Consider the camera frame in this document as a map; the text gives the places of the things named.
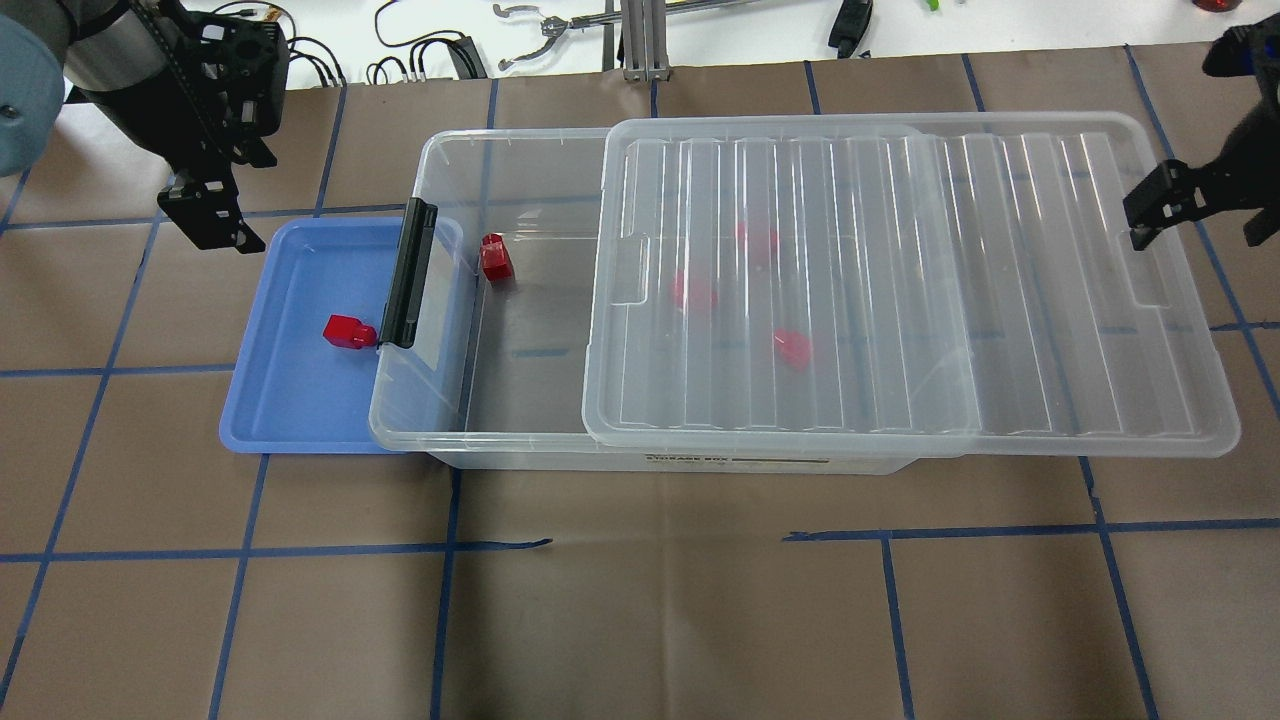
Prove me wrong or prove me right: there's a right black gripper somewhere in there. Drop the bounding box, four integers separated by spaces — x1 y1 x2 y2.
1123 26 1277 251

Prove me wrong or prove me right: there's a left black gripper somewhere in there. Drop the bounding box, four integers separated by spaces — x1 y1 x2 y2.
131 1 289 252

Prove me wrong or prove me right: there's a clear plastic box lid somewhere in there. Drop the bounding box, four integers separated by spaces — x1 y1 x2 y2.
581 111 1242 460

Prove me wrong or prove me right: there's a red block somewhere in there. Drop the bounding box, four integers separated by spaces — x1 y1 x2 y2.
733 222 781 268
671 270 718 314
480 233 515 284
772 327 813 372
323 314 379 350

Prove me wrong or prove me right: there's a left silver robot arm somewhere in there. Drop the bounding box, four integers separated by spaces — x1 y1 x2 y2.
1 1 289 254

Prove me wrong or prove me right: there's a clear plastic storage box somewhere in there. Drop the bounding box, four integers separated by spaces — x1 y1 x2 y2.
369 126 980 477

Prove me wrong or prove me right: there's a blue plastic tray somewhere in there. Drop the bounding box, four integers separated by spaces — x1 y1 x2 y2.
219 217 442 455

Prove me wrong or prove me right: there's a metal reacher grabber tool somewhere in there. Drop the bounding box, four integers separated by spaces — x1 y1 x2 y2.
492 1 741 70

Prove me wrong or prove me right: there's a black cable bundle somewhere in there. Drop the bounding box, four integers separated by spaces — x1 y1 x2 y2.
270 0 492 86

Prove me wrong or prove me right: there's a black box latch handle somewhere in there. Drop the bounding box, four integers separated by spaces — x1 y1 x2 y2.
380 197 439 348

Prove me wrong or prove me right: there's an aluminium frame post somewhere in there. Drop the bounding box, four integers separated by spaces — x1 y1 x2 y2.
620 1 671 82

